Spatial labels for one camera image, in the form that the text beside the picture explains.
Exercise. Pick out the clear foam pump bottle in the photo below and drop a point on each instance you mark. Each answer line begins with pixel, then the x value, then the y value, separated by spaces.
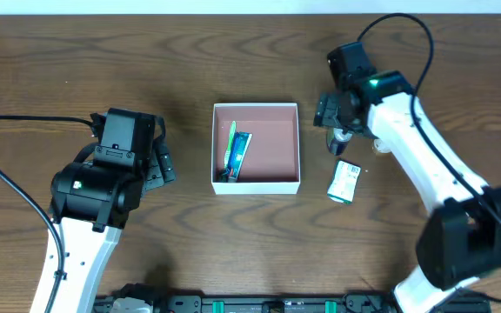
pixel 337 140

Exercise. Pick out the white cardboard box pink inside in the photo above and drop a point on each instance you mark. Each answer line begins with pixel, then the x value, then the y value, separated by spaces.
pixel 271 165

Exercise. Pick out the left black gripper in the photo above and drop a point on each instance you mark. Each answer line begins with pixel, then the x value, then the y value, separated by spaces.
pixel 163 163

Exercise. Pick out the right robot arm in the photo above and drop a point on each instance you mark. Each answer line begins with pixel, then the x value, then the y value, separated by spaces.
pixel 461 241

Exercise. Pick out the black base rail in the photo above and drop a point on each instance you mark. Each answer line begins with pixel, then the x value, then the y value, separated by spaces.
pixel 139 297

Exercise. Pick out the toothpaste tube white teal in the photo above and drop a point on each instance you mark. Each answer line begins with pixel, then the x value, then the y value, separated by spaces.
pixel 238 150

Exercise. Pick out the white green soap packet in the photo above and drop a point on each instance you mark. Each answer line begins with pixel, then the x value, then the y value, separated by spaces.
pixel 344 182

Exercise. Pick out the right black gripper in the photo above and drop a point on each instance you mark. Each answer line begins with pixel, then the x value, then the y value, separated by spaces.
pixel 326 113

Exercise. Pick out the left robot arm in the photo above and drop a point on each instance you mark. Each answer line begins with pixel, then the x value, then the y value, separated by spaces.
pixel 91 199

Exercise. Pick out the white floral lotion tube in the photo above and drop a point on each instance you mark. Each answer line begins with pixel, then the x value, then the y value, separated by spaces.
pixel 380 147

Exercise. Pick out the green white toothbrush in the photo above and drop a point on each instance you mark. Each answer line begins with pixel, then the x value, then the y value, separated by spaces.
pixel 229 148

